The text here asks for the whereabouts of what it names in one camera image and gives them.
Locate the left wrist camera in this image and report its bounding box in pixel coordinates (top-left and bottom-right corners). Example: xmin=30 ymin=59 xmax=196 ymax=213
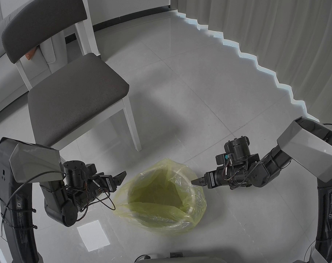
xmin=85 ymin=163 xmax=99 ymax=178

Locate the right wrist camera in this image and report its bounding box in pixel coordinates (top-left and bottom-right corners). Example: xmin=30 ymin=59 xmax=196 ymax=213
xmin=215 ymin=152 xmax=232 ymax=167

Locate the grey trash bin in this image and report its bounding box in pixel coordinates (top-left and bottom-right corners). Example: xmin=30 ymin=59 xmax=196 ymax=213
xmin=126 ymin=166 xmax=199 ymax=229

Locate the white curtain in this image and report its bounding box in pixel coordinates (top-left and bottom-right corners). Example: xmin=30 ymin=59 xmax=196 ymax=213
xmin=170 ymin=0 xmax=332 ymax=136

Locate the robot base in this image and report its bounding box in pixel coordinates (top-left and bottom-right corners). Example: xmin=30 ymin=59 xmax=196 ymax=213
xmin=134 ymin=252 xmax=218 ymax=263

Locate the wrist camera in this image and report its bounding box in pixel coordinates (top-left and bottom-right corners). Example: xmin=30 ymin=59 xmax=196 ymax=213
xmin=215 ymin=152 xmax=232 ymax=167
xmin=85 ymin=163 xmax=99 ymax=178

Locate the pale grey pillow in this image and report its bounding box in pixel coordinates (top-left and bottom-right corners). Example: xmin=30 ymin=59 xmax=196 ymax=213
xmin=0 ymin=0 xmax=39 ymax=31

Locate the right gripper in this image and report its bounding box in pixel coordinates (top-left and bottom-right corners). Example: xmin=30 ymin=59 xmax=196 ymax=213
xmin=191 ymin=167 xmax=233 ymax=190

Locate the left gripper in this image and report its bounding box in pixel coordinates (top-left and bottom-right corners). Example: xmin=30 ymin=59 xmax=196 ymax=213
xmin=87 ymin=170 xmax=128 ymax=202

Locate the white chair with grey cushions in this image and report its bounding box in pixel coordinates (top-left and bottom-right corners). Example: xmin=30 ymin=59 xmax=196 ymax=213
xmin=1 ymin=0 xmax=142 ymax=153

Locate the yellow plastic bag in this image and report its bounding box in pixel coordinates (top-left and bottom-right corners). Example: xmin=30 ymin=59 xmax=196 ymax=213
xmin=112 ymin=159 xmax=207 ymax=235

